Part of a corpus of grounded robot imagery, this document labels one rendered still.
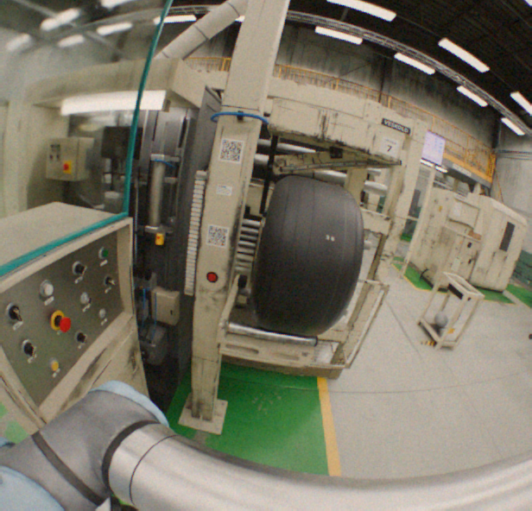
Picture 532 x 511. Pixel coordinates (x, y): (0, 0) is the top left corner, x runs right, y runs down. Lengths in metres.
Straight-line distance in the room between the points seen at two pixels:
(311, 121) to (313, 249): 0.60
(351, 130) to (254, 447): 1.76
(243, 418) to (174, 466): 1.55
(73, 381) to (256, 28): 1.21
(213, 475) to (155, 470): 0.04
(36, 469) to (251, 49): 0.98
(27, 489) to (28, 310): 0.45
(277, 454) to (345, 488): 1.48
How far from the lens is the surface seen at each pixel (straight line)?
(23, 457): 0.26
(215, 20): 1.34
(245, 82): 0.84
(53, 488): 0.25
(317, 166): 1.18
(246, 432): 1.68
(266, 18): 0.95
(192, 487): 0.18
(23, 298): 0.61
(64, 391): 0.77
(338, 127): 1.08
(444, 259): 5.23
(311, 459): 1.69
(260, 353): 0.95
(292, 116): 1.06
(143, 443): 0.21
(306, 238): 0.64
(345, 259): 0.67
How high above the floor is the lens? 1.49
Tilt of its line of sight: 19 degrees down
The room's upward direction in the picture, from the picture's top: 12 degrees clockwise
